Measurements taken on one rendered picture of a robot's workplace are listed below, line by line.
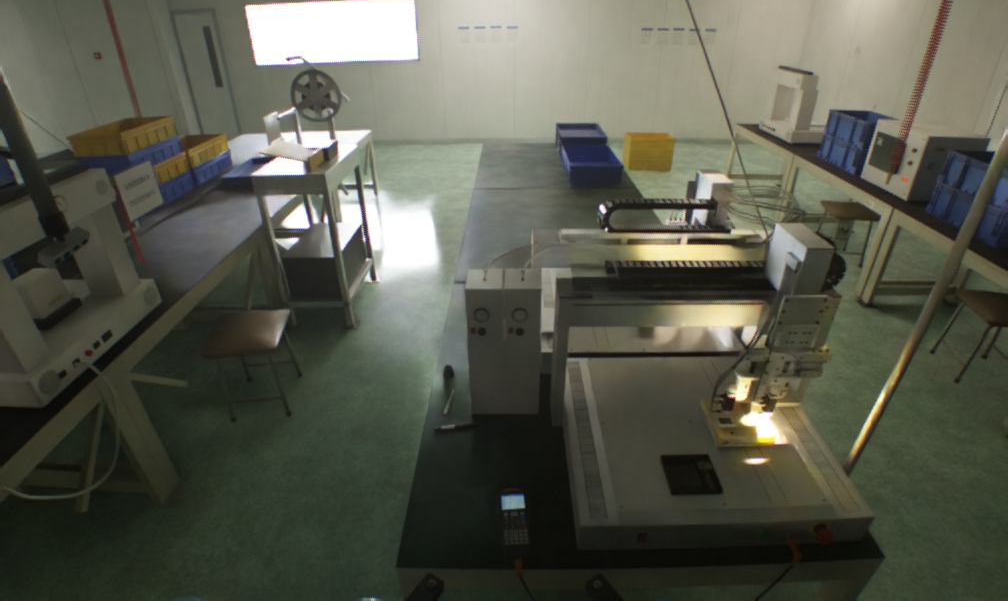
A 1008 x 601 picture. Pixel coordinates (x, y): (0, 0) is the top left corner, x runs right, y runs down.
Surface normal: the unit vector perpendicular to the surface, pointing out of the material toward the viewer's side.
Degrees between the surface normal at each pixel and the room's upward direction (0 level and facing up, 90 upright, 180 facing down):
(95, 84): 90
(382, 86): 90
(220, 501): 0
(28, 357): 90
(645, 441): 0
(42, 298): 90
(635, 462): 0
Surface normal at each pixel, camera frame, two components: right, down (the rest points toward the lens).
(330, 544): -0.01, -0.87
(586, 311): -0.01, 0.49
